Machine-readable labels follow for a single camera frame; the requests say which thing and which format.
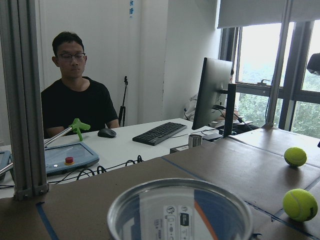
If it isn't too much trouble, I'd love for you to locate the black computer mouse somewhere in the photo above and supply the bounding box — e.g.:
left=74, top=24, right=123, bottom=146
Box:
left=97, top=128, right=117, bottom=138

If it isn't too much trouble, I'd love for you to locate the blue teach pendant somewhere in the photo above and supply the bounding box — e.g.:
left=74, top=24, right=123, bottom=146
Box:
left=44, top=142, right=100, bottom=176

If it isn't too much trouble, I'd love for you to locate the aluminium frame post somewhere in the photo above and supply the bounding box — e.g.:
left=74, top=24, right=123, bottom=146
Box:
left=0, top=0, right=49, bottom=201

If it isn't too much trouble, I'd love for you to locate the small metal cup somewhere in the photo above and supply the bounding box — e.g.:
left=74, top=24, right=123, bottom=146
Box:
left=188, top=134, right=203, bottom=149

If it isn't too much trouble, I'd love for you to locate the black keyboard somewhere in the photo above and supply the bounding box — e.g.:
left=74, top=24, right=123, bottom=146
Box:
left=132, top=122, right=187, bottom=146

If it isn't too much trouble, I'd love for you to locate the black tripod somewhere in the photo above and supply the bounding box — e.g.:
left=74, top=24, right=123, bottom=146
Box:
left=118, top=75, right=128, bottom=127

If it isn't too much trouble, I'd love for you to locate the green handled reacher stick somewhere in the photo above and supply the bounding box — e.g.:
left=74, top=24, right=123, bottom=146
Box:
left=0, top=118, right=91, bottom=176

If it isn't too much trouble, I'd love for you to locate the yellow tennis ball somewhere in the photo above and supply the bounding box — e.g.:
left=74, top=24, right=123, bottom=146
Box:
left=282, top=188, right=318, bottom=222
left=284, top=147, right=307, bottom=167

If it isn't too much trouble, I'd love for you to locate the clear tennis ball can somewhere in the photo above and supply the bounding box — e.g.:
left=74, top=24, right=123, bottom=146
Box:
left=107, top=178, right=253, bottom=240

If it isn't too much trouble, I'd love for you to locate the computer monitor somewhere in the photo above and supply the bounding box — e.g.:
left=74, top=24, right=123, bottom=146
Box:
left=192, top=57, right=233, bottom=130

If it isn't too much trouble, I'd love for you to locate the person in black shirt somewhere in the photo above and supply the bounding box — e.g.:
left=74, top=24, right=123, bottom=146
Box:
left=41, top=31, right=120, bottom=138

